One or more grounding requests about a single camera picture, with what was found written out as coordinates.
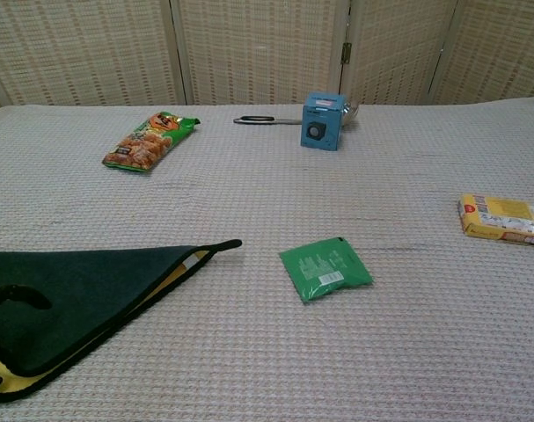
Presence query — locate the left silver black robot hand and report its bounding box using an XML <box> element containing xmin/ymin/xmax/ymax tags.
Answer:
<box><xmin>0</xmin><ymin>283</ymin><xmax>53</xmax><ymax>311</ymax></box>

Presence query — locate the beige woven folding screen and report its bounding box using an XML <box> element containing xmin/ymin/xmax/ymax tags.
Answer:
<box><xmin>0</xmin><ymin>0</ymin><xmax>534</xmax><ymax>111</ymax></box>

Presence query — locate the green foil sachet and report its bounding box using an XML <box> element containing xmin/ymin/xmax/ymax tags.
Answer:
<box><xmin>278</xmin><ymin>236</ymin><xmax>374</xmax><ymax>304</ymax></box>

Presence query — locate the steel ladle with black handle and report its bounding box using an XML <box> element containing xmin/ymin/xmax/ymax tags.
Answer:
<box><xmin>232</xmin><ymin>102</ymin><xmax>361</xmax><ymax>128</ymax></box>

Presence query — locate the yellow flat food box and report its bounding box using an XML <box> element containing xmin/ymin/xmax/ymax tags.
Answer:
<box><xmin>457</xmin><ymin>193</ymin><xmax>534</xmax><ymax>250</ymax></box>

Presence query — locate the green orange snack bag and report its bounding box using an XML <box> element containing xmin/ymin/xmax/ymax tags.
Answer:
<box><xmin>101</xmin><ymin>111</ymin><xmax>201</xmax><ymax>174</ymax></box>

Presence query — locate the small blue cardboard box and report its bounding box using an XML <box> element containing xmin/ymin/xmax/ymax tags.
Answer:
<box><xmin>299</xmin><ymin>91</ymin><xmax>347</xmax><ymax>153</ymax></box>

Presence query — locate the white woven tablecloth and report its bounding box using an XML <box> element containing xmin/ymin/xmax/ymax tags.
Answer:
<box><xmin>0</xmin><ymin>96</ymin><xmax>534</xmax><ymax>422</ymax></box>

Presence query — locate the yellow cloth with black trim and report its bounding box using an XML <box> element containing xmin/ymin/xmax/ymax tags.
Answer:
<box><xmin>0</xmin><ymin>238</ymin><xmax>243</xmax><ymax>404</ymax></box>

